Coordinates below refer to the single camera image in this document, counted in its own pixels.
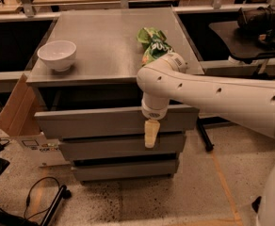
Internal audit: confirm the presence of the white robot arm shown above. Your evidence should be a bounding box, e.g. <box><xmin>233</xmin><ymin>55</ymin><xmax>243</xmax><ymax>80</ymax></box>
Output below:
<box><xmin>137</xmin><ymin>53</ymin><xmax>275</xmax><ymax>226</ymax></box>

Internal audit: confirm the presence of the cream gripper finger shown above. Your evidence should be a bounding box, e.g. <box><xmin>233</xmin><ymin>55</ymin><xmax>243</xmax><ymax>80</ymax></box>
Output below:
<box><xmin>144</xmin><ymin>120</ymin><xmax>160</xmax><ymax>148</ymax></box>

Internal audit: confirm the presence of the white bowl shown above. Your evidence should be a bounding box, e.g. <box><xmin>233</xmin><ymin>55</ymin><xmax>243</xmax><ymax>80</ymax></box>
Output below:
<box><xmin>38</xmin><ymin>40</ymin><xmax>76</xmax><ymax>72</ymax></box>

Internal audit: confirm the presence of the cardboard box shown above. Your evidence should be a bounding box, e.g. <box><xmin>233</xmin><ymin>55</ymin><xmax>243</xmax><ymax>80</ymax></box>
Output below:
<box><xmin>0</xmin><ymin>74</ymin><xmax>68</xmax><ymax>167</ymax></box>

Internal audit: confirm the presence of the grey bottom drawer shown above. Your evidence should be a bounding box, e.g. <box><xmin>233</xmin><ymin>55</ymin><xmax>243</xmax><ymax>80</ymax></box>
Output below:
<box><xmin>72</xmin><ymin>159</ymin><xmax>179</xmax><ymax>181</ymax></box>

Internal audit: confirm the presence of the green chip bag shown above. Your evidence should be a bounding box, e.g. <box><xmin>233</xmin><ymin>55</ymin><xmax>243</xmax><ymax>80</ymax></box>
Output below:
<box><xmin>137</xmin><ymin>27</ymin><xmax>174</xmax><ymax>66</ymax></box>

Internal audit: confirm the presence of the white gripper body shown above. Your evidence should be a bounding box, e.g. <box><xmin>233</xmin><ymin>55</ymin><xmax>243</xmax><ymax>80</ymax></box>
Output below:
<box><xmin>141</xmin><ymin>98</ymin><xmax>170</xmax><ymax>121</ymax></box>

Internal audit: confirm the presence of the grey drawer cabinet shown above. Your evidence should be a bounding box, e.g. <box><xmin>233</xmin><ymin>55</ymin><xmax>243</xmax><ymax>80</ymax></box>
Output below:
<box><xmin>26</xmin><ymin>7</ymin><xmax>205</xmax><ymax>185</ymax></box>

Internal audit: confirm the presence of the black side table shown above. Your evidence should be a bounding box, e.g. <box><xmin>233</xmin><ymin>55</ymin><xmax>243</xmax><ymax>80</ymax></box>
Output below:
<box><xmin>195</xmin><ymin>20</ymin><xmax>275</xmax><ymax>153</ymax></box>

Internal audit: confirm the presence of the grey middle drawer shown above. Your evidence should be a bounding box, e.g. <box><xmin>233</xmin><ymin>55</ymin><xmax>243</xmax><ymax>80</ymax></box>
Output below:
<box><xmin>58</xmin><ymin>132</ymin><xmax>186</xmax><ymax>161</ymax></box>

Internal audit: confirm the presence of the black device on table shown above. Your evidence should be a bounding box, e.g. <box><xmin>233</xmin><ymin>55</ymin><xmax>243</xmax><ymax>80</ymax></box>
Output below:
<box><xmin>237</xmin><ymin>7</ymin><xmax>275</xmax><ymax>49</ymax></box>

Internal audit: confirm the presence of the black stand leg with wheel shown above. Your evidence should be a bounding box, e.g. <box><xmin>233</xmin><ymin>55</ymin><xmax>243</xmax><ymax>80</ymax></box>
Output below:
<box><xmin>40</xmin><ymin>185</ymin><xmax>72</xmax><ymax>226</ymax></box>

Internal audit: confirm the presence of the grey top drawer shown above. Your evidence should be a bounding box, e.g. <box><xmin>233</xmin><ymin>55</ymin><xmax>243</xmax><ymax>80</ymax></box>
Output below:
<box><xmin>35</xmin><ymin>105</ymin><xmax>199</xmax><ymax>140</ymax></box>

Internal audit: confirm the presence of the grey drawer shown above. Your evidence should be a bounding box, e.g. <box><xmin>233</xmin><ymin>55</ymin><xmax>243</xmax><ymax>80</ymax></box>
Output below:
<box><xmin>58</xmin><ymin>132</ymin><xmax>186</xmax><ymax>161</ymax></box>
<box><xmin>35</xmin><ymin>105</ymin><xmax>199</xmax><ymax>140</ymax></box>
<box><xmin>72</xmin><ymin>159</ymin><xmax>179</xmax><ymax>181</ymax></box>

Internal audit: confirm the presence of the black cable on floor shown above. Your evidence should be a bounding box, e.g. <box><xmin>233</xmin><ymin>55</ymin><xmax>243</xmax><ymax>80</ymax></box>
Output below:
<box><xmin>0</xmin><ymin>176</ymin><xmax>61</xmax><ymax>221</ymax></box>

